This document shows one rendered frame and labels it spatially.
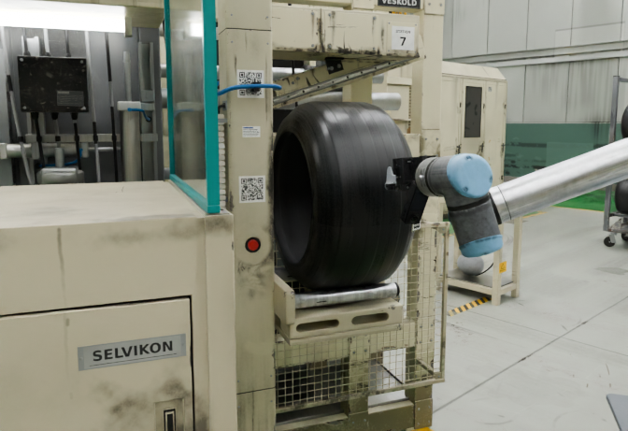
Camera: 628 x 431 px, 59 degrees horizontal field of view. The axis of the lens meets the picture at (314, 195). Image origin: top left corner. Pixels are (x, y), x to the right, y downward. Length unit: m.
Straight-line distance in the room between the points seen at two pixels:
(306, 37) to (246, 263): 0.77
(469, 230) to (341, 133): 0.49
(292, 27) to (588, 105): 11.70
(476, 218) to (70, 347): 0.78
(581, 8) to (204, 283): 13.01
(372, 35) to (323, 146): 0.62
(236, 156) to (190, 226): 0.73
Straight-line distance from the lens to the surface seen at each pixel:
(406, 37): 2.05
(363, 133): 1.52
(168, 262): 0.84
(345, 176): 1.44
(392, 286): 1.70
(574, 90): 13.43
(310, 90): 2.02
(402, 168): 1.34
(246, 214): 1.56
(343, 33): 1.94
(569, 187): 1.35
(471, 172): 1.15
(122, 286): 0.84
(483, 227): 1.18
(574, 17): 13.63
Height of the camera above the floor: 1.40
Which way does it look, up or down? 7 degrees down
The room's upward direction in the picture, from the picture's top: straight up
